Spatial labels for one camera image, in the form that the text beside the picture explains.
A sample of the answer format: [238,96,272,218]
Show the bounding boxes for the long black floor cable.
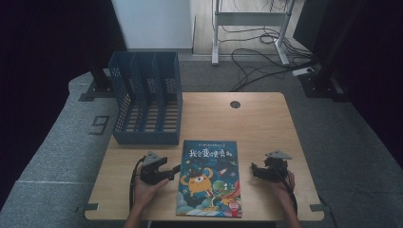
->
[229,47,316,93]

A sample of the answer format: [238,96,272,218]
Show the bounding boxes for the person's right hand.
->
[269,170,297,201]

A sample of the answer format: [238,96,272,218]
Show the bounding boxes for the blue plastic file rack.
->
[107,50,183,146]

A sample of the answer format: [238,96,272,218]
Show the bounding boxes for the right hand-held gripper black cable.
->
[275,164,299,214]

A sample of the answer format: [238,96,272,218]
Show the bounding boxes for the black metal stand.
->
[78,53,116,103]
[297,0,365,100]

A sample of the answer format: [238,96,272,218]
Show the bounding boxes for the white power strip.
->
[291,66,316,78]

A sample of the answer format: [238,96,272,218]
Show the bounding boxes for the person's left hand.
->
[132,178,171,209]

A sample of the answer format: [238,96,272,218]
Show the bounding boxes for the hand-held gripper black cable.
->
[275,164,299,214]
[128,156,146,213]

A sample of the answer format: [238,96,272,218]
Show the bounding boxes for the blue monster picture book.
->
[175,140,243,219]

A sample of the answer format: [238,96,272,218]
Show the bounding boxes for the white panel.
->
[110,0,195,51]

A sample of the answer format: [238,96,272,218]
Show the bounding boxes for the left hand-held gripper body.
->
[139,151,163,186]

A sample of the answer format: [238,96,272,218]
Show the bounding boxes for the left hand-held gripper black cable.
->
[128,156,146,213]

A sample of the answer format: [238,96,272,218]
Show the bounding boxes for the white metal desk frame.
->
[211,0,297,67]

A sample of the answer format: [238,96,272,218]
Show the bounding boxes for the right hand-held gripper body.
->
[264,150,293,182]

